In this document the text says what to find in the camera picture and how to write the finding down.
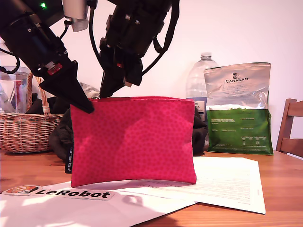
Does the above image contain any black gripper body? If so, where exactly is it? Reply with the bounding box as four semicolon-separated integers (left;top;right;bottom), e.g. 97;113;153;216
0;13;71;77

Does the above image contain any red zip pouch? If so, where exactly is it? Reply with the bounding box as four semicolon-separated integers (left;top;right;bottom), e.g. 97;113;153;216
64;96;197;188

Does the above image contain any silver green pet food bag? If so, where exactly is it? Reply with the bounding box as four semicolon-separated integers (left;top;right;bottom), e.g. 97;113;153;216
203;62;274;156

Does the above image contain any black grey hooded jacket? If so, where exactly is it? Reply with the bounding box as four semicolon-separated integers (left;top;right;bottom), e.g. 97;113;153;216
49;82;209;164

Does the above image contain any clear plastic jug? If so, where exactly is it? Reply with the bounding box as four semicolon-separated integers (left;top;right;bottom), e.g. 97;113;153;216
0;66;30;114

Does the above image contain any large clear water bottle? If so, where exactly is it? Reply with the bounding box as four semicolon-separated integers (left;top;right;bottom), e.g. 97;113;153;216
186;52;220;147

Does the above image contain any large LeRobot sticker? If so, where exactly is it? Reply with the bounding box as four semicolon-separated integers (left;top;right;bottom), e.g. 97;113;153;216
2;185;116;201

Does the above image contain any plain white paper sheet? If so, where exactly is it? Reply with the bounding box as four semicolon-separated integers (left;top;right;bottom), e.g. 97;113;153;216
0;181;197;227

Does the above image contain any printed paper sheet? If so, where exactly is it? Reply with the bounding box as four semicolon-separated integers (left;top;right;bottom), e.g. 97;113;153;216
118;156;266;215

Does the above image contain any wooden chair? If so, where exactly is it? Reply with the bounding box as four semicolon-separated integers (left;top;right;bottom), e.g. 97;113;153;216
276;98;303;159

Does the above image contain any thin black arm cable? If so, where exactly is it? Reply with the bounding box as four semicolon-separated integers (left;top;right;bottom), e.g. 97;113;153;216
0;48;21;74

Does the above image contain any short thin camera cable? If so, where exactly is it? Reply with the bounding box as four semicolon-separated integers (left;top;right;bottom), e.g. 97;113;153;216
59;20;73;40

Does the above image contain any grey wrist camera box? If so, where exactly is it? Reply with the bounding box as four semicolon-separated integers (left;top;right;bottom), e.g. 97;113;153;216
51;0;90;33

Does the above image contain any wicker basket with handle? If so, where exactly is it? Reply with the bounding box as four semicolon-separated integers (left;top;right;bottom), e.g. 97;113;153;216
0;72;64;154

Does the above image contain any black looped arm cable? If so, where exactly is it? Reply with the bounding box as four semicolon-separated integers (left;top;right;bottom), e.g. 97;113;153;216
141;0;180;74

